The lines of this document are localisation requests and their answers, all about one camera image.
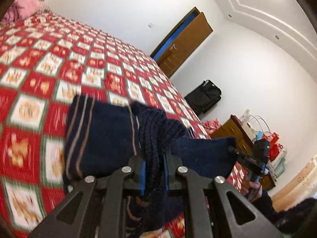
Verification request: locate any navy striped knit sweater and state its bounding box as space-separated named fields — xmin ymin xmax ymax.
xmin=62 ymin=95 xmax=237 ymax=237

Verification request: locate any person's right hand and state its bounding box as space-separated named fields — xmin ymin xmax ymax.
xmin=240 ymin=176 xmax=263 ymax=200

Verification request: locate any red gift bag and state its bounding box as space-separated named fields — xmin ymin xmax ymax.
xmin=262 ymin=132 xmax=283 ymax=162

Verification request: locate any brown wooden dresser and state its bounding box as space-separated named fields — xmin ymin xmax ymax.
xmin=210 ymin=114 xmax=277 ymax=191

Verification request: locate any beige patterned curtain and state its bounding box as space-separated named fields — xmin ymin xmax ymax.
xmin=272 ymin=156 xmax=316 ymax=212

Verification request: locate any red striped cloth pile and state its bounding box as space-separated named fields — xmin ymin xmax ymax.
xmin=202 ymin=119 xmax=221 ymax=135

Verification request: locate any black folded chair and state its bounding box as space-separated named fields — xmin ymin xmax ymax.
xmin=184 ymin=80 xmax=222 ymax=116

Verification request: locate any brown wooden door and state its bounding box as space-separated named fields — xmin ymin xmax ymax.
xmin=150 ymin=7 xmax=213 ymax=77

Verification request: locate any red white checkered bedspread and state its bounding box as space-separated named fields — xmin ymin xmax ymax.
xmin=0 ymin=12 xmax=246 ymax=238

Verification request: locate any pink folded blanket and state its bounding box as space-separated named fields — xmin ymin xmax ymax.
xmin=1 ymin=0 xmax=42 ymax=24

